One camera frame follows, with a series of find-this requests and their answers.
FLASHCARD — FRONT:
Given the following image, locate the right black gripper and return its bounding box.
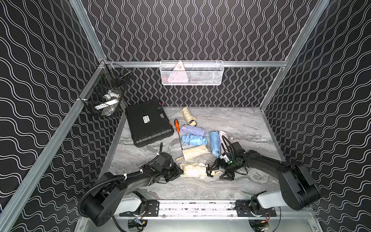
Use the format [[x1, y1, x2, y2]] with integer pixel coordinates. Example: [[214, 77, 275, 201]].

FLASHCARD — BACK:
[[209, 158, 242, 178]]

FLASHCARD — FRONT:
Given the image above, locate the beige umbrella with wooden handle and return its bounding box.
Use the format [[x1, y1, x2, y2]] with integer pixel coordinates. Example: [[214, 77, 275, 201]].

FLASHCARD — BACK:
[[180, 163, 222, 179]]

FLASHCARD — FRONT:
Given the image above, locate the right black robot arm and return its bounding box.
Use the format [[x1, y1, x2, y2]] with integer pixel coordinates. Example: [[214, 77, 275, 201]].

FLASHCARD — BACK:
[[206, 142, 321, 215]]

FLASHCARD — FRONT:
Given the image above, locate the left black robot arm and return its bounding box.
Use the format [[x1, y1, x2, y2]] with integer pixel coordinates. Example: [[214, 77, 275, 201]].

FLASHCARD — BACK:
[[77, 152, 184, 227]]

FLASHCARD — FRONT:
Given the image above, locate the cream sleeved umbrella front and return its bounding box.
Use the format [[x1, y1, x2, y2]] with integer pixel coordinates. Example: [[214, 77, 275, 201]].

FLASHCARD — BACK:
[[176, 145, 210, 161]]

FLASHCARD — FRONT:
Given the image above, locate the light blue umbrella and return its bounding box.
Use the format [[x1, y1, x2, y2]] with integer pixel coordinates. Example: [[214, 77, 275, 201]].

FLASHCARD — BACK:
[[209, 131, 221, 158]]

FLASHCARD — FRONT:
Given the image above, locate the pink sleeved umbrella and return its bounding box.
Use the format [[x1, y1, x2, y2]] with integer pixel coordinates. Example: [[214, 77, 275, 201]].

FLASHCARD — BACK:
[[219, 130, 229, 147]]

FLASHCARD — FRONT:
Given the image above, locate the light blue crumpled sleeve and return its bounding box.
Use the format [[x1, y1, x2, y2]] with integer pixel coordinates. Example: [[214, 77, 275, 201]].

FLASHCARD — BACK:
[[181, 134, 207, 146]]

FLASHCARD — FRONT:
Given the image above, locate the lavender umbrella sleeve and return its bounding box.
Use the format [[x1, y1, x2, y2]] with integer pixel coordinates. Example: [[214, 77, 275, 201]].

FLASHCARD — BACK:
[[180, 125, 206, 137]]

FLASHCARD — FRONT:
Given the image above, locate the black tool case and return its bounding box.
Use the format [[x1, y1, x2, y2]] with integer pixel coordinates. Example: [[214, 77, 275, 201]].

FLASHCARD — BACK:
[[125, 99, 174, 148]]

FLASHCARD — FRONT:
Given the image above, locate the beige umbrella at back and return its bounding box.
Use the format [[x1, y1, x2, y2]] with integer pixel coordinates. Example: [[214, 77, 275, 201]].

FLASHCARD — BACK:
[[181, 106, 197, 126]]

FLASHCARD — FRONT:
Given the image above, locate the white roll in basket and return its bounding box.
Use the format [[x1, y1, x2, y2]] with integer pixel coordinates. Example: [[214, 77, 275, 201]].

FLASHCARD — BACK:
[[94, 90, 121, 117]]

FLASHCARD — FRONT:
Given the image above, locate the pink triangle card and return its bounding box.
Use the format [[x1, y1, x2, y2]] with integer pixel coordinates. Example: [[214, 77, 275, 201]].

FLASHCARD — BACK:
[[167, 61, 189, 85]]

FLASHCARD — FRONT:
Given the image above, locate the aluminium front rail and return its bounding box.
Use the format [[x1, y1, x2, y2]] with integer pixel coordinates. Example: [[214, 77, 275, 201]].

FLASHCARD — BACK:
[[82, 199, 314, 220]]

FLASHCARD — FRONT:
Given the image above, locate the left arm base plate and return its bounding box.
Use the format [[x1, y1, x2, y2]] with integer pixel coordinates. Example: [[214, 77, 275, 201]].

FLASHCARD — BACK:
[[122, 200, 160, 217]]

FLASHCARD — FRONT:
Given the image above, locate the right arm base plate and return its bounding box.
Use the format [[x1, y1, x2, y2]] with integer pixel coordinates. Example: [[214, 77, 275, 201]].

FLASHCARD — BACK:
[[234, 200, 277, 218]]

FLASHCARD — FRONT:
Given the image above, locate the orange handled screwdriver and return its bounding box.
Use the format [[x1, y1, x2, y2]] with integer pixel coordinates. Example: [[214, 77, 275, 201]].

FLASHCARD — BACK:
[[174, 119, 183, 150]]

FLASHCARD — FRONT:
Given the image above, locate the white wire basket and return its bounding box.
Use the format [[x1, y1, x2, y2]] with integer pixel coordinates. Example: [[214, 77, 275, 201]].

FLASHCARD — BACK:
[[159, 60, 225, 86]]

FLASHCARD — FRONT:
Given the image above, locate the black wire basket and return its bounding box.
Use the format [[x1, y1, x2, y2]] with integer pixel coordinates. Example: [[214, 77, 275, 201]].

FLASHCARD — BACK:
[[82, 64, 133, 118]]

